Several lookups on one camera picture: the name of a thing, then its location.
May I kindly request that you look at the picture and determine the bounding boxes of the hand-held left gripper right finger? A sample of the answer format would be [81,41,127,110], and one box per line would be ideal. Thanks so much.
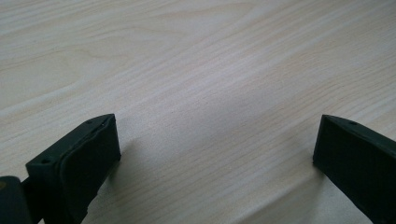
[312,114,396,224]

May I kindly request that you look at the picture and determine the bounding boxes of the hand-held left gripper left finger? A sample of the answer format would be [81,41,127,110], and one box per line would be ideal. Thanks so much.
[24,113,122,224]

